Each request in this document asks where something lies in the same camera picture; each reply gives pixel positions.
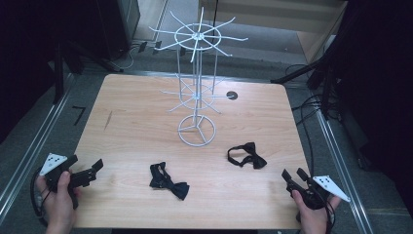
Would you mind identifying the person's left hand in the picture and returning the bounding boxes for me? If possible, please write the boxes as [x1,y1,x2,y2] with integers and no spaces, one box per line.
[35,170,81,228]

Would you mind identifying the white wire display rack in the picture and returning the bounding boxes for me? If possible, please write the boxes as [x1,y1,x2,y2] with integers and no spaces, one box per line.
[148,6,249,148]

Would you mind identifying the black bow tie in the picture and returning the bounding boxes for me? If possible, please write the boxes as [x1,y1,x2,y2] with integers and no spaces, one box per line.
[149,161,191,201]
[227,141,268,171]

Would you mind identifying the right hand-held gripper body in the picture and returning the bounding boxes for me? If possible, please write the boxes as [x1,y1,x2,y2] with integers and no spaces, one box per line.
[286,175,352,211]

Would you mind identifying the black power plugs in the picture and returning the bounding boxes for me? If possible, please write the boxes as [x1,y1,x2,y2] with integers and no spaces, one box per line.
[137,40,164,56]

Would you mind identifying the black floor cables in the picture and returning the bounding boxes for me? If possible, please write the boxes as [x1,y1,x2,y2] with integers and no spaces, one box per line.
[285,62,345,178]

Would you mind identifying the dark cabinet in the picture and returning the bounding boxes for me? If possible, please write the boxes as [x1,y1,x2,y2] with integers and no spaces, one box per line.
[95,0,141,60]

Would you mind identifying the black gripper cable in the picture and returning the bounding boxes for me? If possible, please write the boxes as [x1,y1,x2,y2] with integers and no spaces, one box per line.
[29,167,51,228]
[325,201,337,234]

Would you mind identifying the person's right hand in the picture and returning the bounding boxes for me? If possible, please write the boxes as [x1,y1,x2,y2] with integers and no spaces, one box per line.
[291,189,342,234]

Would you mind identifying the black stand leg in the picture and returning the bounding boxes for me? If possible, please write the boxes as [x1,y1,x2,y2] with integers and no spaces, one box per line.
[270,58,327,85]

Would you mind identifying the metal floor rail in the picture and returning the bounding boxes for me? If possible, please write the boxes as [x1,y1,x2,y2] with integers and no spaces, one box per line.
[315,108,375,234]
[0,73,76,217]

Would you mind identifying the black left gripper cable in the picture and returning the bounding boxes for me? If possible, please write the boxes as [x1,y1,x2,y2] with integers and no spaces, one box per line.
[29,167,51,228]

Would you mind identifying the black tripod stand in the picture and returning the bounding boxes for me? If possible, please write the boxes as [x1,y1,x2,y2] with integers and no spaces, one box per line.
[52,37,125,105]

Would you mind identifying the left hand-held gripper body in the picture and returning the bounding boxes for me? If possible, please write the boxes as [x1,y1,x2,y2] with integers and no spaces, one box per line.
[39,152,98,211]

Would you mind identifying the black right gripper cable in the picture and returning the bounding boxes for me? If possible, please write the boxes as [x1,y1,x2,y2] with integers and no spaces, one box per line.
[325,201,337,234]

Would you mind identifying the light wooden furniture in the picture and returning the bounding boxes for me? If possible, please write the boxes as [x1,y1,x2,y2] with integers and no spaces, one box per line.
[198,0,349,63]

